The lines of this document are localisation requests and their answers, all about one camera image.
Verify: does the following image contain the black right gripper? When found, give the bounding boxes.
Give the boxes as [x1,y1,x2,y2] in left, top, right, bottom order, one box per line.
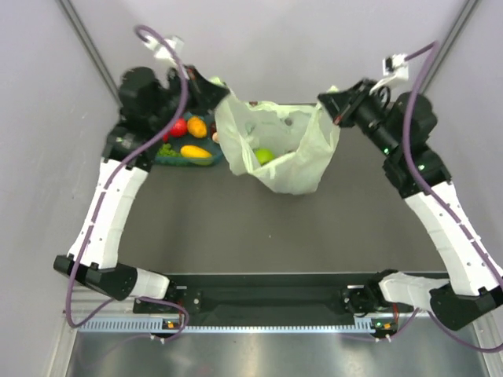
[318,78,399,158]

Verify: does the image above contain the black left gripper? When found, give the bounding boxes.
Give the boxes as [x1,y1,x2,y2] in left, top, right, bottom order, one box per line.
[149,64,230,131]

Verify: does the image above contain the light green plastic bag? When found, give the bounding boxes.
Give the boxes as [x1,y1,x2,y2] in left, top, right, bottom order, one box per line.
[215,93,340,195]

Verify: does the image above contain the green fake apple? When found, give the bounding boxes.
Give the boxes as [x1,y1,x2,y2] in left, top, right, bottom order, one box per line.
[254,148,276,166]

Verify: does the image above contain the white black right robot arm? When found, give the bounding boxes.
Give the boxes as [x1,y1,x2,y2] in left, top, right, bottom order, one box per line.
[318,79,502,331]

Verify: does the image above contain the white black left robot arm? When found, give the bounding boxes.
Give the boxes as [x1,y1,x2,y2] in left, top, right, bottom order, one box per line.
[53,66,229,312]

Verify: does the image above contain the orange fake fruit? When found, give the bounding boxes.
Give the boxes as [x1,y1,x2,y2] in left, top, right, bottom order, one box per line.
[186,116,207,138]

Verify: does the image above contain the red fake apple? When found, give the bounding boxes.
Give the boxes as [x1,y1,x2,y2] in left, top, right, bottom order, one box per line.
[169,118,188,137]

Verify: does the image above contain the yellow fake mango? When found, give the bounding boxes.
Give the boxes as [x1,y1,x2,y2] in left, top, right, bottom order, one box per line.
[180,145,212,159]

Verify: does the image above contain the green fake grapes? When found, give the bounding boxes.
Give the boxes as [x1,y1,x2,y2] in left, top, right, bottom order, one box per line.
[157,144,182,158]

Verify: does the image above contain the teal plastic basket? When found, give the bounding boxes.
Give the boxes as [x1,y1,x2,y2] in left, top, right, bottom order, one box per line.
[155,112,223,167]

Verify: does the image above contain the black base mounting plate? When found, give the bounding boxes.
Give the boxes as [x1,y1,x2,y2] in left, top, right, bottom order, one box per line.
[133,285,394,316]

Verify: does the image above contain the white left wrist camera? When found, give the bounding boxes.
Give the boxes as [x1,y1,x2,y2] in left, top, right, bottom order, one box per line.
[143,35,185,63]

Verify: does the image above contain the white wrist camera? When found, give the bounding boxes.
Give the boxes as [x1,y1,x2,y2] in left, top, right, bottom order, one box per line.
[369,53,409,94]
[143,35,185,63]

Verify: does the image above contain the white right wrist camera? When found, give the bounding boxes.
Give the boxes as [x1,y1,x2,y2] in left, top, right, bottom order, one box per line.
[369,53,409,94]

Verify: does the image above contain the grey slotted cable duct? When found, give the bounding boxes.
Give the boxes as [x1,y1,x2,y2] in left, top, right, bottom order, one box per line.
[79,317,396,334]

